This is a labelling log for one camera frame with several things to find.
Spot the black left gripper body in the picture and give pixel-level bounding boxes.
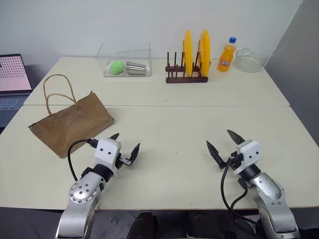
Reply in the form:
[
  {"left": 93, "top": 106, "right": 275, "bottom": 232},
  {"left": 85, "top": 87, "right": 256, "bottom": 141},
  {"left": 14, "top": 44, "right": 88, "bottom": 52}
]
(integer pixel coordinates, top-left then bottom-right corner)
[{"left": 116, "top": 152, "right": 133, "bottom": 170}]

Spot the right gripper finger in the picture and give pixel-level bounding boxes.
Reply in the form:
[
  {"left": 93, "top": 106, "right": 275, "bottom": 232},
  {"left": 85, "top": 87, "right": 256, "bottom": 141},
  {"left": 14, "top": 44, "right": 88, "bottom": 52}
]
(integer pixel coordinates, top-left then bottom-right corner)
[
  {"left": 226, "top": 129, "right": 247, "bottom": 147},
  {"left": 206, "top": 140, "right": 229, "bottom": 170}
]

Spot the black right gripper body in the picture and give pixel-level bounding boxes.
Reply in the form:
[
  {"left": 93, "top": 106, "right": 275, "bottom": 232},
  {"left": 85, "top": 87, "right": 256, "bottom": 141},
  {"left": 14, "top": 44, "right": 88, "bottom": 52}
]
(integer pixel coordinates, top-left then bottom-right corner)
[{"left": 226, "top": 148, "right": 247, "bottom": 171}]

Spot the brown paper bag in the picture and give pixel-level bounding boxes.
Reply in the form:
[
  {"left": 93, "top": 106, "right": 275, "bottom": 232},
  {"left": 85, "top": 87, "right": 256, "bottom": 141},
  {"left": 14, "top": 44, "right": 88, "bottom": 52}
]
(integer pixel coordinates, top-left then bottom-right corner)
[{"left": 27, "top": 74, "right": 116, "bottom": 159}]

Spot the green fuzzy ball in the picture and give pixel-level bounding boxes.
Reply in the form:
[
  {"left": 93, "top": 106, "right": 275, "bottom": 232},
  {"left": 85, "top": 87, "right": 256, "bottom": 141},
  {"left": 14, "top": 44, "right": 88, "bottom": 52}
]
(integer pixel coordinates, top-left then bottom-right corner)
[{"left": 109, "top": 60, "right": 126, "bottom": 75}]

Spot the dark rounded shape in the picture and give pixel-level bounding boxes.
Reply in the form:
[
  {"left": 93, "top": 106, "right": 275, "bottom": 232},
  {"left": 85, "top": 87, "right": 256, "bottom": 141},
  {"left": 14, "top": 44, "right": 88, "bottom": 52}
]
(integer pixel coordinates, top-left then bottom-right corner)
[{"left": 129, "top": 211, "right": 159, "bottom": 239}]

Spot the stainless steel cup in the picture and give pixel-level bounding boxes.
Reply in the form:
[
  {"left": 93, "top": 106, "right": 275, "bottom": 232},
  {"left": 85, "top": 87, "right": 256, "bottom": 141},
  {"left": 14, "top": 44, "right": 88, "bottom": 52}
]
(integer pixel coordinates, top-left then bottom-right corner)
[{"left": 125, "top": 61, "right": 148, "bottom": 75}]

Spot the dark wooden dish rack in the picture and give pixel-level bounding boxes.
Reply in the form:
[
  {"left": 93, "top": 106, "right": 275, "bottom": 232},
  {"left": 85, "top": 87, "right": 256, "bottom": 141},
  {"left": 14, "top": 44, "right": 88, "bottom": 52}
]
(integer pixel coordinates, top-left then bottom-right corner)
[{"left": 165, "top": 51, "right": 211, "bottom": 84}]

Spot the clear glass bowl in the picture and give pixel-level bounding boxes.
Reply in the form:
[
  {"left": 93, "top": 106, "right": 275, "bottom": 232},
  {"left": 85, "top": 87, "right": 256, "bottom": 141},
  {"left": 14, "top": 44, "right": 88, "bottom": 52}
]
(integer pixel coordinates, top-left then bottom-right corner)
[{"left": 234, "top": 47, "right": 269, "bottom": 74}]

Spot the orange soda bottle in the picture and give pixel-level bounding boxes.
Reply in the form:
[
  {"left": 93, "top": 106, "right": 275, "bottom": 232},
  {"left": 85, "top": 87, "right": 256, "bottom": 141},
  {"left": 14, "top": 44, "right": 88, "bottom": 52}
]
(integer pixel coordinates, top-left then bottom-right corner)
[{"left": 217, "top": 36, "right": 237, "bottom": 73}]

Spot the clear plastic box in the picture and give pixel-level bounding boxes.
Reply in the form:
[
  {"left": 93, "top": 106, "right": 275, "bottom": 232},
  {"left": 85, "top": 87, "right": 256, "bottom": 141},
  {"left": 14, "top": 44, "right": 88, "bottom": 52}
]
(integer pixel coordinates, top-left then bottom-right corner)
[{"left": 95, "top": 42, "right": 153, "bottom": 78}]

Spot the yellow plate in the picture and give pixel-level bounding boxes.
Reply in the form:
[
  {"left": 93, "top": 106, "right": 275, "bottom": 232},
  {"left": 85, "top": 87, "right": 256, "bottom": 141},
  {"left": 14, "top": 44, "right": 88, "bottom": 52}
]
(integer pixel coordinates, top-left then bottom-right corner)
[
  {"left": 197, "top": 28, "right": 211, "bottom": 77},
  {"left": 182, "top": 29, "right": 194, "bottom": 78}
]

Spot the grey laptop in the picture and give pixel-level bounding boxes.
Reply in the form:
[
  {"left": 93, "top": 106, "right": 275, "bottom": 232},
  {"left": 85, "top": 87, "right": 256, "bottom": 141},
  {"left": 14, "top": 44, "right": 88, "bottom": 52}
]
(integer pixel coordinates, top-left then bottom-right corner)
[{"left": 0, "top": 53, "right": 34, "bottom": 128}]

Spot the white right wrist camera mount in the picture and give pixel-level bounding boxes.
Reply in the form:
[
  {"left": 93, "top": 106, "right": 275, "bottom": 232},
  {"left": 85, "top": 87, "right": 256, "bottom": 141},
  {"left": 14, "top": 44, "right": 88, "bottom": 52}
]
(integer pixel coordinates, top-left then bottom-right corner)
[{"left": 232, "top": 139, "right": 262, "bottom": 176}]

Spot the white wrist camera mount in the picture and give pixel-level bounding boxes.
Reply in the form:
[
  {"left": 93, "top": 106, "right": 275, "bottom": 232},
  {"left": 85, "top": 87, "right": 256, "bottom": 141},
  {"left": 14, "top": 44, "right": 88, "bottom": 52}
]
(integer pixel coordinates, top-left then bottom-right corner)
[
  {"left": 232, "top": 139, "right": 262, "bottom": 176},
  {"left": 94, "top": 138, "right": 122, "bottom": 176}
]

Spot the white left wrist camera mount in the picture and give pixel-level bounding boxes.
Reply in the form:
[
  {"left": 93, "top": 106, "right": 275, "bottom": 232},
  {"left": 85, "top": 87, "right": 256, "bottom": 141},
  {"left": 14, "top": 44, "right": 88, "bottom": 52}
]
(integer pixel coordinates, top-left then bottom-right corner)
[{"left": 94, "top": 138, "right": 122, "bottom": 176}]

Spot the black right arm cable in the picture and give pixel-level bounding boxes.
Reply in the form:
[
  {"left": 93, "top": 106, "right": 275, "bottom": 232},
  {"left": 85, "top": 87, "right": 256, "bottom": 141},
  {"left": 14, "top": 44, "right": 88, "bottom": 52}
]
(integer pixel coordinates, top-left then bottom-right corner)
[{"left": 220, "top": 161, "right": 261, "bottom": 226}]

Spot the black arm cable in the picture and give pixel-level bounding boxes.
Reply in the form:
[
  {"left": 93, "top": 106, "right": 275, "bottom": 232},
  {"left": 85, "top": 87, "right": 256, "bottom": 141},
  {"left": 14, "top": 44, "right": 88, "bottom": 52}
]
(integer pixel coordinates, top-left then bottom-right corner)
[
  {"left": 220, "top": 161, "right": 261, "bottom": 226},
  {"left": 67, "top": 138, "right": 99, "bottom": 182}
]

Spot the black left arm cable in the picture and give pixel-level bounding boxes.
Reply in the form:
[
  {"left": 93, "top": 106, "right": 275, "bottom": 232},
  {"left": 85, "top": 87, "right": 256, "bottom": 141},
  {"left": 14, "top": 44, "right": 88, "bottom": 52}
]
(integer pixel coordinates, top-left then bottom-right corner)
[{"left": 67, "top": 138, "right": 99, "bottom": 182}]

